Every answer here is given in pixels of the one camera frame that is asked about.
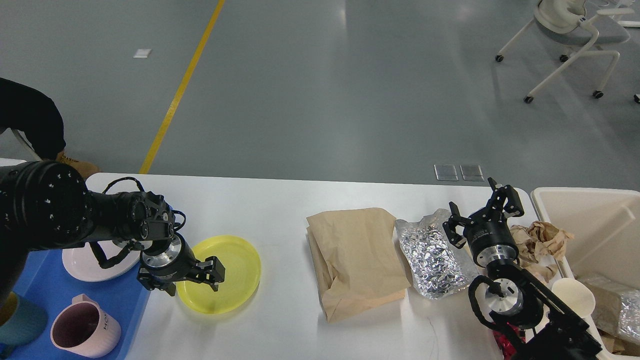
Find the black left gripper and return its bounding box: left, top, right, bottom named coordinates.
left=137, top=235, right=226, bottom=297

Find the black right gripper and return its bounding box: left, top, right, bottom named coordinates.
left=442, top=177, right=525, bottom=266

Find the yellow plastic plate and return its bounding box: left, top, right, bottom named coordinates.
left=177, top=235, right=262, bottom=314

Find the pink ribbed mug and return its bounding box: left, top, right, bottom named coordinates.
left=49, top=293, right=122, bottom=359

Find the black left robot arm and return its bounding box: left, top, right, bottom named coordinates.
left=0, top=161, right=226, bottom=303

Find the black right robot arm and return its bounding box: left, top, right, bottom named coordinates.
left=442, top=178, right=602, bottom=360

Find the right metal floor plate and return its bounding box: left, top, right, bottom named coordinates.
left=459, top=164, right=485, bottom=182

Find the metal floor plate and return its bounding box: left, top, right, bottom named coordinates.
left=459, top=164, right=485, bottom=182
left=433, top=164, right=459, bottom=182

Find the left metal floor plate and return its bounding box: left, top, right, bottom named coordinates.
left=433, top=164, right=459, bottom=182

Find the silver foil pouch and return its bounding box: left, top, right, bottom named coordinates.
left=395, top=208, right=479, bottom=300

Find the crumpled brown paper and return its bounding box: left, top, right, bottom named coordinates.
left=509, top=221, right=575, bottom=285

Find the pink round plate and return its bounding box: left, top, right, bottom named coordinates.
left=62, top=243, right=140, bottom=282

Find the white paper cup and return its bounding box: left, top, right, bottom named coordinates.
left=551, top=278, right=596, bottom=319

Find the brown paper bag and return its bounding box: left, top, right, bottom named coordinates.
left=306, top=207, right=410, bottom=324

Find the blue plastic tray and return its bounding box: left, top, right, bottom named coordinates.
left=9, top=250, right=150, bottom=360

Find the beige plastic bin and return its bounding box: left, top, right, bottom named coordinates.
left=529, top=187, right=640, bottom=360

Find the tan work boot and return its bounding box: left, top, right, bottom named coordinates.
left=55, top=151, right=101, bottom=181

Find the red snack wrapper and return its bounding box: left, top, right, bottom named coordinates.
left=493, top=324, right=526, bottom=360

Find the teal blue cup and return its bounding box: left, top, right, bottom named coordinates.
left=0, top=291, right=48, bottom=346

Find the wrapped package in bin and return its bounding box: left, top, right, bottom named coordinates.
left=577, top=273, right=640, bottom=346

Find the white office chair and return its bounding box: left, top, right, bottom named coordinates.
left=494, top=0, right=639, bottom=104

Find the white paper scrap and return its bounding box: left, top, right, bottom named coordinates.
left=132, top=48, right=153, bottom=59

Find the person in black clothes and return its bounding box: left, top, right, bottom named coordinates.
left=0, top=78, right=67, bottom=161

